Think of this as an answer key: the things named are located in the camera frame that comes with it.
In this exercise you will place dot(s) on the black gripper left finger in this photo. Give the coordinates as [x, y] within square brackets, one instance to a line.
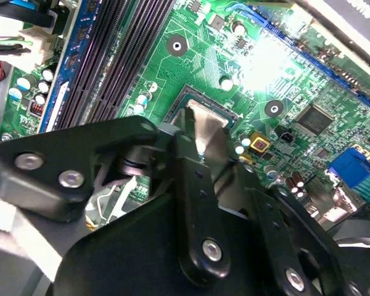
[200, 216]

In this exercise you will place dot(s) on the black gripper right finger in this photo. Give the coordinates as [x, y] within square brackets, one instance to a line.
[271, 216]

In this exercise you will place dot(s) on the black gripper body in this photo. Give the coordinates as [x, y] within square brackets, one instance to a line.
[126, 256]

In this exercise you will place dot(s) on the silver CPU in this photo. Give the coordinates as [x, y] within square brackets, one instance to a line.
[209, 129]

